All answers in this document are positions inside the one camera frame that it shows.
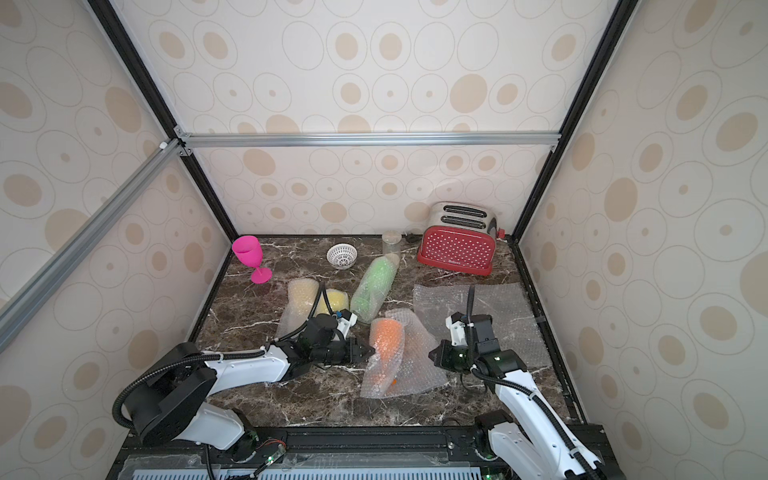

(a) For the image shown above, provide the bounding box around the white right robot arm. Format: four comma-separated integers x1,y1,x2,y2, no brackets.
428,312,609,479

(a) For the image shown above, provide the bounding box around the clear jar with powder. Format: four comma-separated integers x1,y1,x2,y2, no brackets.
381,230,403,255

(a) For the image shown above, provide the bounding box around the orange glass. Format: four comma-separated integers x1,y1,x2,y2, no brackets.
361,318,405,398

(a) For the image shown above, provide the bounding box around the pink plastic wine glass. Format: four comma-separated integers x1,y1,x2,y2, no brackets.
231,235,272,284

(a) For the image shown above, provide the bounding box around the beige glass in bubble wrap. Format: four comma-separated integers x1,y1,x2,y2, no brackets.
276,278,319,338

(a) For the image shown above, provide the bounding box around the clear bubble wrap sheet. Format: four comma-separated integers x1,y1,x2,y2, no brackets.
367,309,448,399
413,283,552,371

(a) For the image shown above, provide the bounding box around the horizontal aluminium frame bar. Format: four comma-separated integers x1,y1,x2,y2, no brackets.
181,131,561,148

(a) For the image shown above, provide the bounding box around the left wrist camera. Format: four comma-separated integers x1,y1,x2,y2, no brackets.
335,309,358,339

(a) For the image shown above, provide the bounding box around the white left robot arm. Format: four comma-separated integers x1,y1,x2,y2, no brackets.
112,310,375,461

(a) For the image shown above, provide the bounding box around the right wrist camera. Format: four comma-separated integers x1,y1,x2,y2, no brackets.
445,317,468,347

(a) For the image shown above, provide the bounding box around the green glass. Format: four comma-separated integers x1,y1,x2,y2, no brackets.
350,253,400,324

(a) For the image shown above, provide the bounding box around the yellow glass in bubble wrap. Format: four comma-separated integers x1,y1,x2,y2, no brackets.
317,289,349,314

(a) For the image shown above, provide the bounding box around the red polka dot toaster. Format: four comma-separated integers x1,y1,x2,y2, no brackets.
417,202,506,276

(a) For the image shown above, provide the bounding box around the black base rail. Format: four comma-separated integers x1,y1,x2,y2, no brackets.
106,424,625,480

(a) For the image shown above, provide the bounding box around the left diagonal aluminium frame bar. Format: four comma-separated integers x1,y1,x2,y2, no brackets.
1,139,182,350

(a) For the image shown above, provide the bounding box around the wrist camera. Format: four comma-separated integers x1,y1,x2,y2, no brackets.
335,309,358,339
445,317,468,347

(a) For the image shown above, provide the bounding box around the white perforated strainer bowl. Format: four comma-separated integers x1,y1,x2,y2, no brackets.
326,243,358,270

